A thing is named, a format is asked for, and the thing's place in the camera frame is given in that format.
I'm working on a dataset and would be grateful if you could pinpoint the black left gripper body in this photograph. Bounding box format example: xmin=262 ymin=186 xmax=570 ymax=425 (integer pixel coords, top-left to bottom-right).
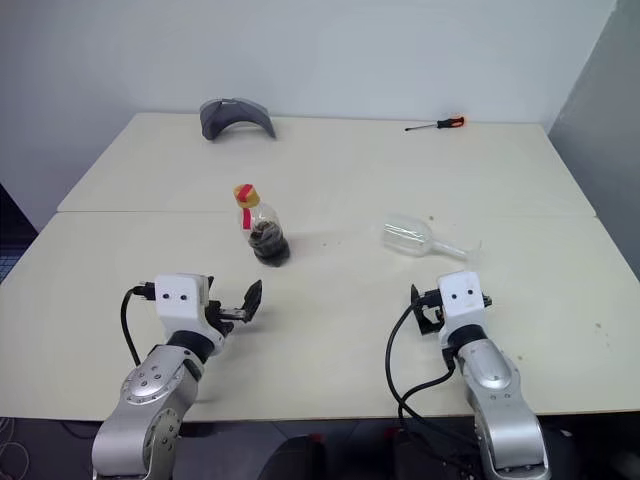
xmin=204 ymin=298 xmax=251 ymax=335

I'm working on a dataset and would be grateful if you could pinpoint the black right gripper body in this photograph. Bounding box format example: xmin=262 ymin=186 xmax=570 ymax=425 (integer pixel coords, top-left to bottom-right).
xmin=421 ymin=289 xmax=446 ymax=330

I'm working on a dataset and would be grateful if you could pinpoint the soy sauce bottle yellow cap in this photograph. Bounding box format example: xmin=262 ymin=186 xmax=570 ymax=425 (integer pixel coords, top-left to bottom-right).
xmin=232 ymin=183 xmax=292 ymax=267

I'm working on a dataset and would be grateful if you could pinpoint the clear wine glass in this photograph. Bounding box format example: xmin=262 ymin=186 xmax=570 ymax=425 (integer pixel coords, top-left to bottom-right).
xmin=382 ymin=213 xmax=485 ymax=266

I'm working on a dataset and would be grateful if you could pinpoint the yellow bottle cap red tape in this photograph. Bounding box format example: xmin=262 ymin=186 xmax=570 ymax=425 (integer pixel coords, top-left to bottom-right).
xmin=232 ymin=183 xmax=262 ymax=208

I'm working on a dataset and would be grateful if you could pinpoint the grey baseball cap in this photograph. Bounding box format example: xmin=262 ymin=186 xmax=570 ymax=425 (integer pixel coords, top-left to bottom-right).
xmin=199 ymin=98 xmax=278 ymax=143

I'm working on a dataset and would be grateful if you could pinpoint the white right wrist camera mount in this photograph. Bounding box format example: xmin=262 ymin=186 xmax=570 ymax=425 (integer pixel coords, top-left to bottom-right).
xmin=436 ymin=270 xmax=490 ymax=351

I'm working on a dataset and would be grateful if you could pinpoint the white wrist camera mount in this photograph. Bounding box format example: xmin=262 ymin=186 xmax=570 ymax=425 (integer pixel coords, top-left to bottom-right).
xmin=436 ymin=270 xmax=490 ymax=351
xmin=153 ymin=272 xmax=226 ymax=359

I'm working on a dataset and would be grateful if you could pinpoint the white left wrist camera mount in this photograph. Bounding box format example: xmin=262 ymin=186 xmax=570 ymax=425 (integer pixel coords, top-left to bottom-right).
xmin=153 ymin=272 xmax=226 ymax=359

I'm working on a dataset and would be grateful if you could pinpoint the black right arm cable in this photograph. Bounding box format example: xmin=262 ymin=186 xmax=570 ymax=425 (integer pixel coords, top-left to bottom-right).
xmin=384 ymin=298 xmax=484 ymax=480

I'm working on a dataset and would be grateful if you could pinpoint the black orange handled screwdriver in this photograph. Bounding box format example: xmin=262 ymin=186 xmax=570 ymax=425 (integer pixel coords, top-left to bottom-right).
xmin=404 ymin=115 xmax=467 ymax=133

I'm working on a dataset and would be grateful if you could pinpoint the thin white floor cable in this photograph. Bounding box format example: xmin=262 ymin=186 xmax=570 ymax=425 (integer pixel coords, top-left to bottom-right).
xmin=0 ymin=415 xmax=32 ymax=480

